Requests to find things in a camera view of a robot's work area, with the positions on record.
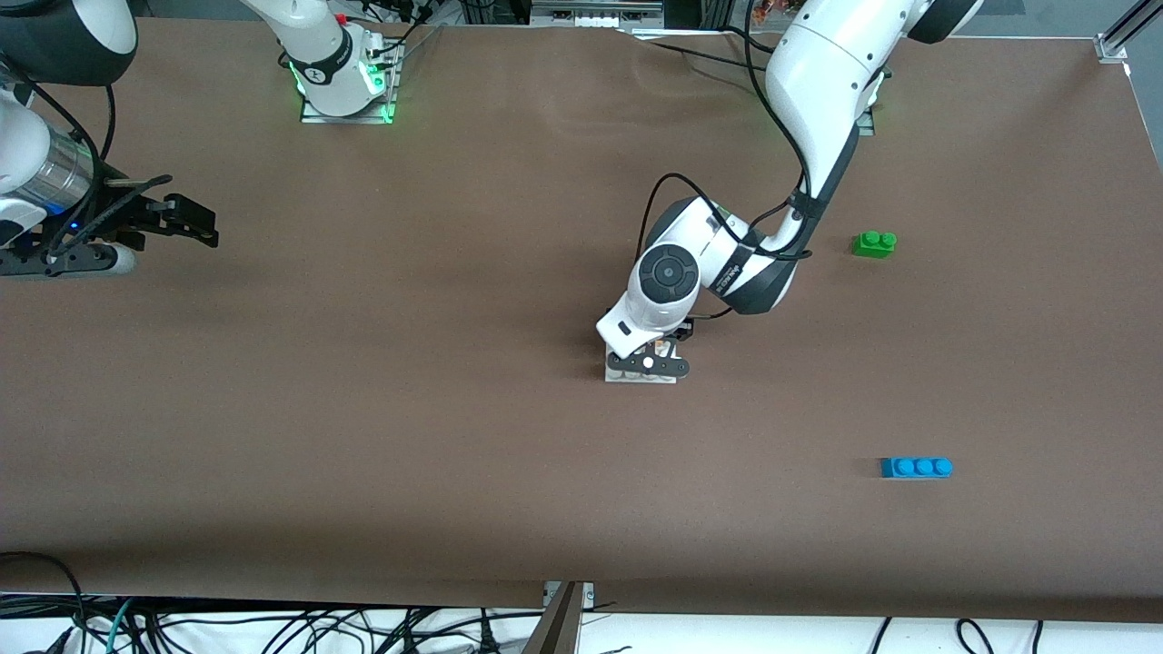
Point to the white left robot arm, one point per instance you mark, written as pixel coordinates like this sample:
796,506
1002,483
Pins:
818,73

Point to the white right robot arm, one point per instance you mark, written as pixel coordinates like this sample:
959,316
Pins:
318,54

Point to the green two-stud block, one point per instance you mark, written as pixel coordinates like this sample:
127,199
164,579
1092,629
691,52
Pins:
872,247

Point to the blue three-stud block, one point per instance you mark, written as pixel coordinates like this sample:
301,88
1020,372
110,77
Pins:
913,469

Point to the brown table cover sheet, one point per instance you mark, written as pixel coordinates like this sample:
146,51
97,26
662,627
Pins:
454,454

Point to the orange plastic parts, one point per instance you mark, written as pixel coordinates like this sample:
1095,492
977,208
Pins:
770,9

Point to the metal table bracket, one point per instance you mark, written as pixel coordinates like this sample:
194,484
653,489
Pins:
559,627

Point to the aluminium profile post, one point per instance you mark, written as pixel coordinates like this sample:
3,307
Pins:
1122,36

